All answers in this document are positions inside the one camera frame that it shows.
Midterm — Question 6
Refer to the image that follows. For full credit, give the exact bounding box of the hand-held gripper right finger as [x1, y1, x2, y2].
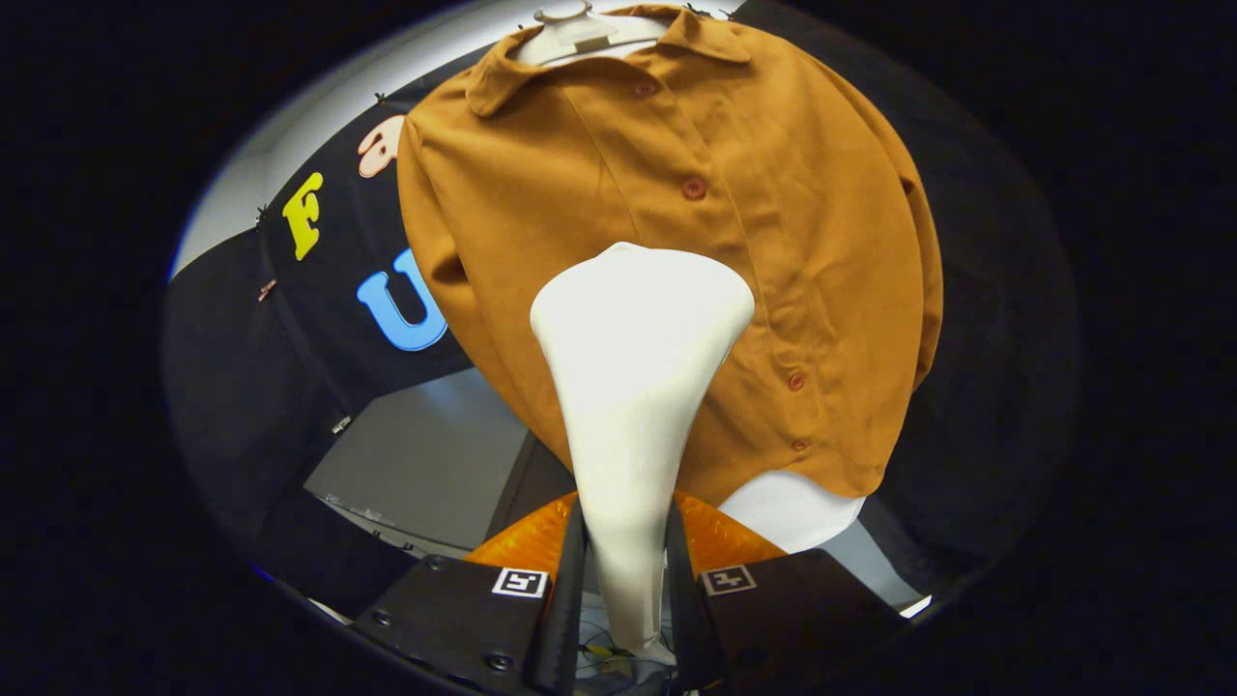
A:
[665, 491, 905, 692]

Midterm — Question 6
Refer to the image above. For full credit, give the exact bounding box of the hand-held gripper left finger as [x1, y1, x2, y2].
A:
[353, 491, 589, 696]

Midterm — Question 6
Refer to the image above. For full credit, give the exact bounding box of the white garment steamer head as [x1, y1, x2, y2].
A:
[530, 242, 757, 668]

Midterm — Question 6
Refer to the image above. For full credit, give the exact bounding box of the orange button shirt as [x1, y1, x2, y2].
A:
[396, 5, 945, 508]

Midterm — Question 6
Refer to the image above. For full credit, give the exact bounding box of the white mannequin torso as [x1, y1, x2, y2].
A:
[510, 0, 868, 554]

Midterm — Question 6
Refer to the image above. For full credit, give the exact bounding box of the black backdrop cloth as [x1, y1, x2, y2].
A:
[162, 0, 1079, 620]

